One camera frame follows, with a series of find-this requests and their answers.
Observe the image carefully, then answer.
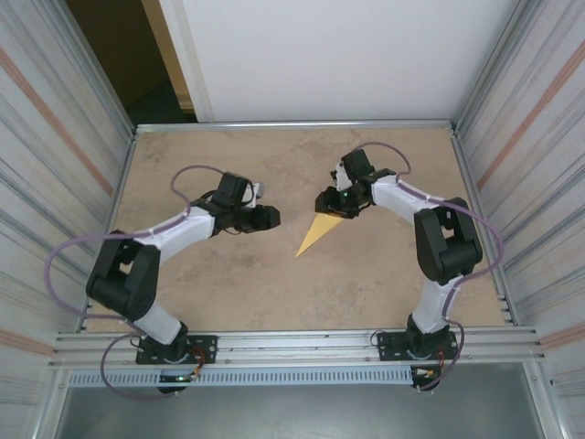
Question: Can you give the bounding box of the aluminium corner post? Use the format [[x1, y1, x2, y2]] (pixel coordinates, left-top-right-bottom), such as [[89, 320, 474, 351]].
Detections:
[[454, 0, 534, 134]]

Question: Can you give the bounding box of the grey slotted cable duct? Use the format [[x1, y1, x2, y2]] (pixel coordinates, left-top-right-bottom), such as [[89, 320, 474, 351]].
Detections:
[[68, 368, 415, 386]]

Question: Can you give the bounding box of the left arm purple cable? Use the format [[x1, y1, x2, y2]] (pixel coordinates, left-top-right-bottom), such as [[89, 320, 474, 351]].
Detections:
[[47, 164, 226, 402]]

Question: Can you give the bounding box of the grey metal panel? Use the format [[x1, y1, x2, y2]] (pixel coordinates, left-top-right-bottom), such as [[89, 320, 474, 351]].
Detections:
[[54, 386, 548, 439]]

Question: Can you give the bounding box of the black electronics with wires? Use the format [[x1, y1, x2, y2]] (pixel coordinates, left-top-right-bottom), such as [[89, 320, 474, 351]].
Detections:
[[377, 329, 460, 362]]

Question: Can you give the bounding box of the long aluminium mounting rail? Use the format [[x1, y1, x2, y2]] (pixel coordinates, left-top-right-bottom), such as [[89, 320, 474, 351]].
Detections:
[[53, 327, 548, 367]]

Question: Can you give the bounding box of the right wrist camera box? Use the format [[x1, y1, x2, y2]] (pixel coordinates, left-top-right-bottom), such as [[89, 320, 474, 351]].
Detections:
[[329, 158, 352, 191]]

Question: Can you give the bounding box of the aluminium table side rail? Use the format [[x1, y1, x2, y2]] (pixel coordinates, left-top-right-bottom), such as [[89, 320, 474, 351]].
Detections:
[[450, 127, 521, 327], [81, 130, 138, 333]]

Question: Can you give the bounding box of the aluminium rear frame bar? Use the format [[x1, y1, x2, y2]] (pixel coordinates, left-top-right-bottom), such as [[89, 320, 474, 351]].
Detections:
[[134, 119, 458, 134]]

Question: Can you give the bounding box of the yellow paper sheet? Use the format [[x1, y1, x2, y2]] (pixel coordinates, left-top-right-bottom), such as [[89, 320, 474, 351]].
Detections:
[[294, 213, 345, 260]]

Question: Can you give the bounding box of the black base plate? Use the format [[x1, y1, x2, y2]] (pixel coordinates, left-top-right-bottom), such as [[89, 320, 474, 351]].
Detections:
[[135, 335, 218, 366]]

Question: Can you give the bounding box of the white door frame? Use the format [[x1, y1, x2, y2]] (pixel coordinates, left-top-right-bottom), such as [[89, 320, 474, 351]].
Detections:
[[157, 0, 216, 123]]

